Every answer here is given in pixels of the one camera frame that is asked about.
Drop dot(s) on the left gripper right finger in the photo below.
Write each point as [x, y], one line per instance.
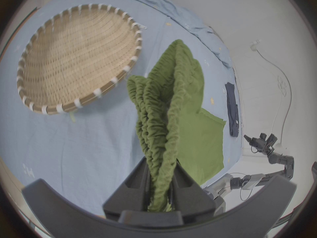
[190, 197]

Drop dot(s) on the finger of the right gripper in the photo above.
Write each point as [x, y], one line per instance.
[249, 138]
[255, 149]

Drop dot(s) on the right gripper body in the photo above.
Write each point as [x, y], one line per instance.
[260, 145]

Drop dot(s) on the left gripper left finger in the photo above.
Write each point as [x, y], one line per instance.
[131, 192]

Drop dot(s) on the green shorts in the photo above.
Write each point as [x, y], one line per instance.
[158, 123]

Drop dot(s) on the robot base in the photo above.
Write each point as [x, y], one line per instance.
[219, 202]

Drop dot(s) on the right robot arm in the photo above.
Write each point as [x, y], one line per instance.
[284, 162]

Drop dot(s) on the dark blue T-shirt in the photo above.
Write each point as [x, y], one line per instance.
[232, 108]

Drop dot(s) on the pale blue quilt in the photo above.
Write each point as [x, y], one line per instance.
[188, 21]

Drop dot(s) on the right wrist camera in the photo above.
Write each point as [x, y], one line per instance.
[263, 136]

